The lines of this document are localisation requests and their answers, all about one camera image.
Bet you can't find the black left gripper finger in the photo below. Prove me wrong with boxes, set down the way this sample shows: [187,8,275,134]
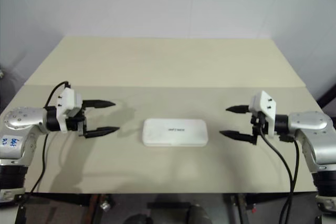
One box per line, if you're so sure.
[83,99,117,109]
[84,126,121,138]

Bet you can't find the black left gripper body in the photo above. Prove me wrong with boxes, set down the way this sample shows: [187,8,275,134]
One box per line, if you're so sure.
[65,100,89,138]

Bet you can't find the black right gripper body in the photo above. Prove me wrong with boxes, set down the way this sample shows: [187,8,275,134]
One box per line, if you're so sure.
[250,111,268,146]

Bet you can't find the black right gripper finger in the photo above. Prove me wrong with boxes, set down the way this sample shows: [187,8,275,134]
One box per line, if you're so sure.
[226,104,251,114]
[219,130,254,143]

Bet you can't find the white rectangular case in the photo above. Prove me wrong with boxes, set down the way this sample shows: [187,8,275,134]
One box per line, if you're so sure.
[142,118,209,147]

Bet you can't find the black stand legs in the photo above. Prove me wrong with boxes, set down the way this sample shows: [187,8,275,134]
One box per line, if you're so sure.
[316,76,336,111]

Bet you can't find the dark rounded shape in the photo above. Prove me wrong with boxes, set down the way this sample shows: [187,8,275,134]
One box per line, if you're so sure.
[183,204,211,224]

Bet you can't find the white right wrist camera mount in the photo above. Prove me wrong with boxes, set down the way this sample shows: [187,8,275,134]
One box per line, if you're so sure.
[249,90,277,138]

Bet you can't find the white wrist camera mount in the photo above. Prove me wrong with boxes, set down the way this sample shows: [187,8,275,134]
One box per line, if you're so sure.
[249,90,277,138]
[56,87,84,132]

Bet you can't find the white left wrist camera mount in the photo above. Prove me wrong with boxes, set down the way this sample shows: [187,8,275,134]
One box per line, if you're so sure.
[56,87,84,132]

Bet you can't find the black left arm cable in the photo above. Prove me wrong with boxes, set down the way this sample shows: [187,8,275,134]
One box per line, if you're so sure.
[25,81,72,201]

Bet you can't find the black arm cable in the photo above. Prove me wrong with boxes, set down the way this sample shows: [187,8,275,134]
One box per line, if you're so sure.
[25,81,72,201]
[258,115,301,224]

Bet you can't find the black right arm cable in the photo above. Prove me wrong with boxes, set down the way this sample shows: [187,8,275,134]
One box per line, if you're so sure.
[258,115,301,224]

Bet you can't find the dark table frame leg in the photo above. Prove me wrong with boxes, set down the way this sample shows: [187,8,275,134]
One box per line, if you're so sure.
[90,194,116,224]
[230,194,257,224]

